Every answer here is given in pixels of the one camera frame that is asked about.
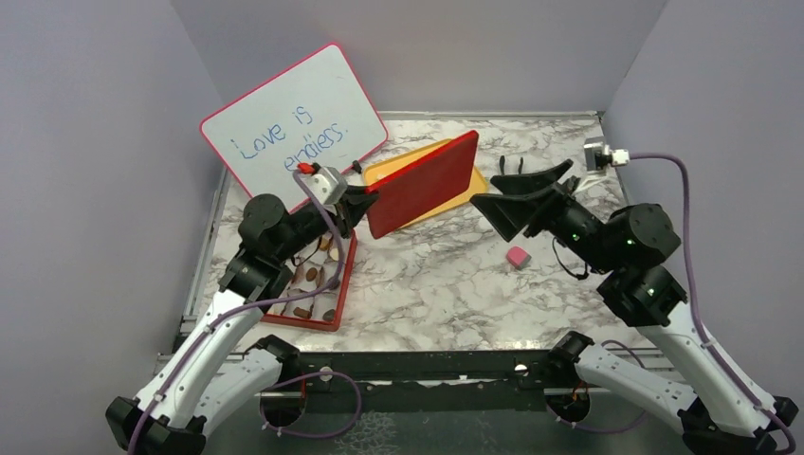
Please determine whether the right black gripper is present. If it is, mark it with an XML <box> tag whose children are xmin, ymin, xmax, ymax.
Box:
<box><xmin>470</xmin><ymin>157</ymin><xmax>619</xmax><ymax>273</ymax></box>

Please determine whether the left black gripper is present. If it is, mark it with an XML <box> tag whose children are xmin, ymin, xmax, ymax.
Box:
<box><xmin>275</xmin><ymin>184</ymin><xmax>380</xmax><ymax>263</ymax></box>

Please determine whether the red box lid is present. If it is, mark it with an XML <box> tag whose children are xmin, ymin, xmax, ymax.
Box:
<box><xmin>367</xmin><ymin>130</ymin><xmax>479</xmax><ymax>239</ymax></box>

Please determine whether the red chocolate box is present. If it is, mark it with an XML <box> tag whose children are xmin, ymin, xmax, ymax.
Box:
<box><xmin>262</xmin><ymin>233</ymin><xmax>357</xmax><ymax>332</ymax></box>

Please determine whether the brown almond chocolate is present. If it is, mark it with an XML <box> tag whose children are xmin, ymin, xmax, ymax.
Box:
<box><xmin>305</xmin><ymin>267</ymin><xmax>319</xmax><ymax>282</ymax></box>

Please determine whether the brown square chocolate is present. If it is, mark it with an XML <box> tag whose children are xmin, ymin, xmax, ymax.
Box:
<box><xmin>293</xmin><ymin>307</ymin><xmax>312</xmax><ymax>319</ymax></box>

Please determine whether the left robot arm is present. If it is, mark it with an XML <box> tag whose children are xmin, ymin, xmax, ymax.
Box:
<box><xmin>105</xmin><ymin>186</ymin><xmax>378</xmax><ymax>454</ymax></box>

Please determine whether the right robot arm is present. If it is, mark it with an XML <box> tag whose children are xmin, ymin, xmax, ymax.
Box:
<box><xmin>471</xmin><ymin>163</ymin><xmax>798</xmax><ymax>454</ymax></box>

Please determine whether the yellow plastic tray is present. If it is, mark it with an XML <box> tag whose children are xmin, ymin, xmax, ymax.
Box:
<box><xmin>362</xmin><ymin>131</ymin><xmax>488</xmax><ymax>239</ymax></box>

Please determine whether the pink eraser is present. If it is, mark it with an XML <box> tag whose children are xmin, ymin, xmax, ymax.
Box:
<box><xmin>505</xmin><ymin>246</ymin><xmax>532</xmax><ymax>270</ymax></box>

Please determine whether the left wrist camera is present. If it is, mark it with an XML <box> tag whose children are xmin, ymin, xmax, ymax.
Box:
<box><xmin>297</xmin><ymin>163</ymin><xmax>348</xmax><ymax>206</ymax></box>

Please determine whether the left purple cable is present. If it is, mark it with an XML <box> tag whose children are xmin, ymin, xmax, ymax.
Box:
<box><xmin>125</xmin><ymin>169</ymin><xmax>347</xmax><ymax>455</ymax></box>

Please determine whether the purple cable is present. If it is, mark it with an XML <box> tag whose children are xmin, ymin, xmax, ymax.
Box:
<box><xmin>628</xmin><ymin>152</ymin><xmax>797</xmax><ymax>455</ymax></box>
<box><xmin>125</xmin><ymin>169</ymin><xmax>347</xmax><ymax>455</ymax></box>

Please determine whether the white board with pink frame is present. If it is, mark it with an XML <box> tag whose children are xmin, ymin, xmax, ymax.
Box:
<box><xmin>199</xmin><ymin>43</ymin><xmax>389</xmax><ymax>209</ymax></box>

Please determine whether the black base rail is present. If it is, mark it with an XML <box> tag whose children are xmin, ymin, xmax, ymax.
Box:
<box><xmin>250</xmin><ymin>348</ymin><xmax>604</xmax><ymax>416</ymax></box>

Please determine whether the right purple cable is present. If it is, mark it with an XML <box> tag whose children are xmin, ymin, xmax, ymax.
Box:
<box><xmin>628</xmin><ymin>152</ymin><xmax>797</xmax><ymax>455</ymax></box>

